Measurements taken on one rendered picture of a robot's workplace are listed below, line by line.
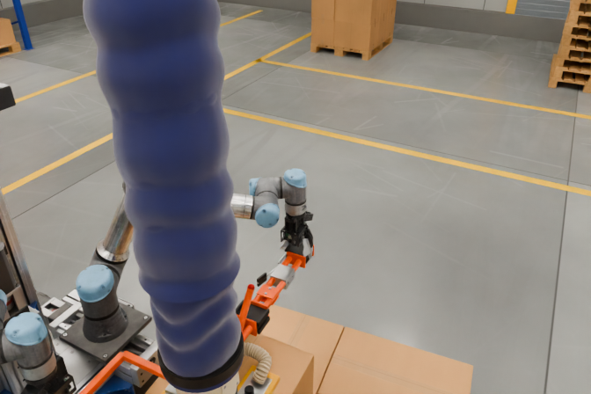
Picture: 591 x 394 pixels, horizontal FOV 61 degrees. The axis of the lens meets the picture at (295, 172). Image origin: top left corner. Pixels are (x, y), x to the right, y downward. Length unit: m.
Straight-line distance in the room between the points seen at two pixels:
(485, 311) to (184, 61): 2.99
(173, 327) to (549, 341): 2.69
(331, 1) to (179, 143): 7.28
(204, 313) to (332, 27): 7.24
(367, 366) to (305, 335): 0.32
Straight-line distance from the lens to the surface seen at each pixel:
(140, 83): 0.90
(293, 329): 2.52
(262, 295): 1.71
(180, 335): 1.26
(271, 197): 1.59
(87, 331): 1.92
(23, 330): 1.28
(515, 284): 3.87
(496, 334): 3.47
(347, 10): 8.05
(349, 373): 2.37
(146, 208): 1.03
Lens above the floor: 2.40
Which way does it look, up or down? 30 degrees down
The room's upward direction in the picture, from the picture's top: straight up
